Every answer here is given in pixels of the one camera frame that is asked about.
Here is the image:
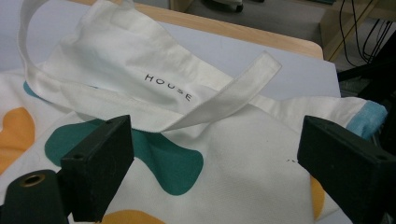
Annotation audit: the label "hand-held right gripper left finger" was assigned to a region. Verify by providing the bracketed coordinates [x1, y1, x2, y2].
[60, 114, 135, 223]

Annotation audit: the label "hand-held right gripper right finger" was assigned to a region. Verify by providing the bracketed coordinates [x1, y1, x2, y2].
[296, 115, 396, 224]

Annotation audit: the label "white tote bag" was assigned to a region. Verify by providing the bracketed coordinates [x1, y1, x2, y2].
[0, 0, 389, 224]

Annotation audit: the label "black equipment stand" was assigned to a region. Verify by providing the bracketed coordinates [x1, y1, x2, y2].
[337, 31, 396, 157]

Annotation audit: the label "black chair base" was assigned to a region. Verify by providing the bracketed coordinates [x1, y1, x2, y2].
[201, 0, 246, 14]

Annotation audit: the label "black cables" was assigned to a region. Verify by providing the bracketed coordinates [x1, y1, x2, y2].
[338, 0, 395, 68]

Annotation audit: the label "light wooden furniture frame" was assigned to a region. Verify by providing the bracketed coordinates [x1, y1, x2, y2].
[318, 0, 396, 63]

